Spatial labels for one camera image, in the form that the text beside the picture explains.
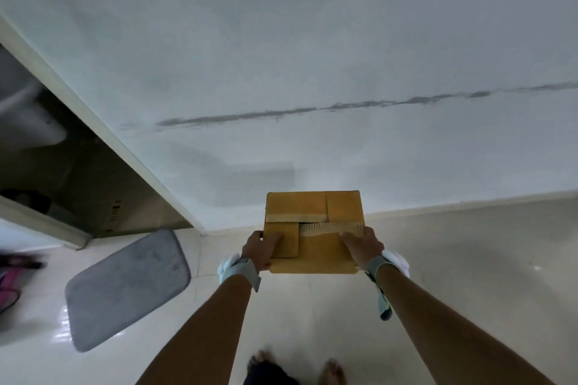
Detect person's left hand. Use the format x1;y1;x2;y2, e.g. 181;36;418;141
241;231;283;273

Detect person's right hand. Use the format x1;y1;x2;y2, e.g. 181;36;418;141
340;227;385;272

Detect brown cardboard box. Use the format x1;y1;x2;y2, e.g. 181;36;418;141
262;191;365;275

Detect person's right forearm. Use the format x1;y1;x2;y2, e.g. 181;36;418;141
374;265;557;385

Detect person's left forearm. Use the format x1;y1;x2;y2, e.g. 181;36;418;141
135;274;253;385

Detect pale blue right wrist band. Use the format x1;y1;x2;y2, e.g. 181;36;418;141
364;250;412;322

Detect pale blue wrist band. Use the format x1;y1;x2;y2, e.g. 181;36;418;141
218;254;263;293
364;250;412;322

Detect pale blue left wrist band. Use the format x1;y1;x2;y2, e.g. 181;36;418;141
218;254;263;293

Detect person's left foot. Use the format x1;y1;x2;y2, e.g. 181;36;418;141
247;350;277;373

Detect person's foot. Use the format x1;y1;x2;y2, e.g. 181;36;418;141
247;350;277;373
319;359;347;385

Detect person's right foot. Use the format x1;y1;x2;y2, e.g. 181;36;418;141
319;359;347;385

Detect person's dark shorts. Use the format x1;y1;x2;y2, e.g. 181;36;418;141
243;361;300;385

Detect flat cardboard sheet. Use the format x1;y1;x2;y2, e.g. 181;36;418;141
89;173;194;239

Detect grey bath mat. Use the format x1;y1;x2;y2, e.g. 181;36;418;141
64;229;192;353

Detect pink cloth item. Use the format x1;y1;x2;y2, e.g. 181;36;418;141
0;253;48;315

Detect white toilet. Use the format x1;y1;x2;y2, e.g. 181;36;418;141
0;81;68;152

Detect white door frame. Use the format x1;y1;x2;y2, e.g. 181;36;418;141
0;15;207;250

